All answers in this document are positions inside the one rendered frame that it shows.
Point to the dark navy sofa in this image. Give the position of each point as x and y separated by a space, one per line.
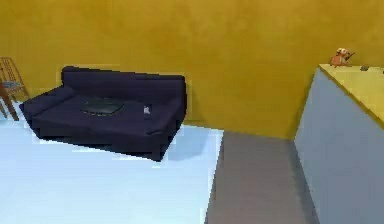
133 126

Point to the small grey remote control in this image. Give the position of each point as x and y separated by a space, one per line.
147 109

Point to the grey cabinet with yellow top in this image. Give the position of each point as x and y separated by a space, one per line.
343 146

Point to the orange toy figure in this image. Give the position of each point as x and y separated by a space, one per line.
340 58

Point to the small dark grey lump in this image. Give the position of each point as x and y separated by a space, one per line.
364 68

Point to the brown wooden chair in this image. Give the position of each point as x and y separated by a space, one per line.
10 85

